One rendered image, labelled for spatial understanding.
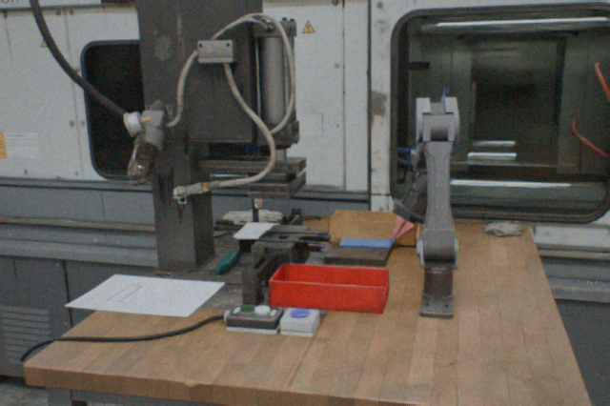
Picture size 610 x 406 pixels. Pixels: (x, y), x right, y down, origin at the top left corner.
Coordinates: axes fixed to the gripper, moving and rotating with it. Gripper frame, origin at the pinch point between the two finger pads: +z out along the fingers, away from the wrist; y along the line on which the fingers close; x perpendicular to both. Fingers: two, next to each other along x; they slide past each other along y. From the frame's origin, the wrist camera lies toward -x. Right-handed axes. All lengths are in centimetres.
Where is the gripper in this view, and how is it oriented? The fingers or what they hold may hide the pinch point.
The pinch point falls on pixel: (394, 237)
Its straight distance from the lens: 180.1
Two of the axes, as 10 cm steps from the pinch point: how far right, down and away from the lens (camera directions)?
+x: -1.6, 2.3, -9.6
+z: -4.8, 8.3, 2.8
